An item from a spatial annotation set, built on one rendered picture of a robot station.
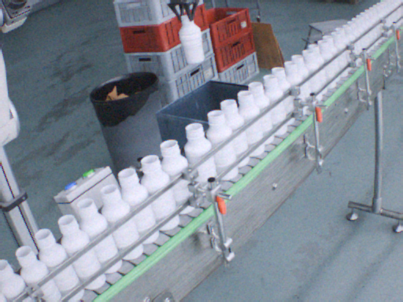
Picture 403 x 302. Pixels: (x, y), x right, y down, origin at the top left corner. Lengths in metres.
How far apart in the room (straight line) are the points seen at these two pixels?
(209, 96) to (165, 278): 1.06
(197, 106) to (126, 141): 1.15
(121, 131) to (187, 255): 1.95
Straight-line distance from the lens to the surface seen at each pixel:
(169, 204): 1.06
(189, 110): 1.92
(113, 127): 3.01
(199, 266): 1.17
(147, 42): 3.57
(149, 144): 3.07
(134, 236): 1.01
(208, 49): 3.95
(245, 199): 1.24
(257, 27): 4.58
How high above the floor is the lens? 1.65
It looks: 28 degrees down
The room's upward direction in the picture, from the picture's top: 11 degrees counter-clockwise
